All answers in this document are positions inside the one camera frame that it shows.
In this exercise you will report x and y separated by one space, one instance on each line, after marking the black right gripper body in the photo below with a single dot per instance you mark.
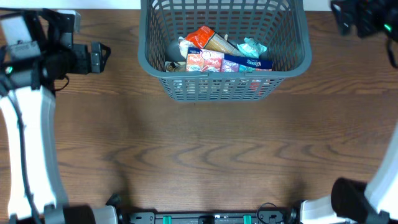
372 22

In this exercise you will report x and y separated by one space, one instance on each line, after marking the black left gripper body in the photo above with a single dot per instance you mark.
62 62

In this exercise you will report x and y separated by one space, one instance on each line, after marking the brown white snack pouch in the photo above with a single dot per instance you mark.
203 41
175 66

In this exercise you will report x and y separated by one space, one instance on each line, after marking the multicolour tissue pack bundle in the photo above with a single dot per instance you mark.
202 60

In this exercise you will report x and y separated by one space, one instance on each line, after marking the white wet wipes pack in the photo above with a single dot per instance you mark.
251 48

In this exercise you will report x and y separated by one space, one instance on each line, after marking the orange yellow snack package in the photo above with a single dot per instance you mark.
207 51

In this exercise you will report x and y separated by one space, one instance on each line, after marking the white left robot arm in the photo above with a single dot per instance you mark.
39 50

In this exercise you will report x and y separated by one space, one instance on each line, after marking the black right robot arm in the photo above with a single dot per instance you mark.
353 201

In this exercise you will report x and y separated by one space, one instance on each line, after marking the grey plastic mesh basket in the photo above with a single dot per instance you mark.
281 26

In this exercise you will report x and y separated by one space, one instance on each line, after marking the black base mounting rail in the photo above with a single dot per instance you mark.
267 215

